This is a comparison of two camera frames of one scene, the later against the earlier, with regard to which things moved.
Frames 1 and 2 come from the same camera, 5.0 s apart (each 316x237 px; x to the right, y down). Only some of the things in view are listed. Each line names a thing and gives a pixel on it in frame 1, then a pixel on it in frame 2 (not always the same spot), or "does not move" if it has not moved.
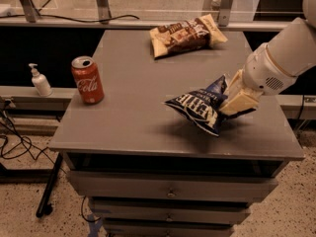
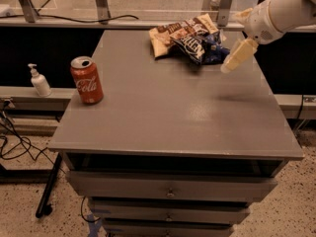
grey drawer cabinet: [147, 169] does not move
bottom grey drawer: [167, 227] does not move
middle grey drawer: [171, 211] does not move
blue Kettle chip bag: [203, 107] to [203, 49]
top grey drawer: [171, 185] does not move
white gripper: [264, 69] to [260, 23]
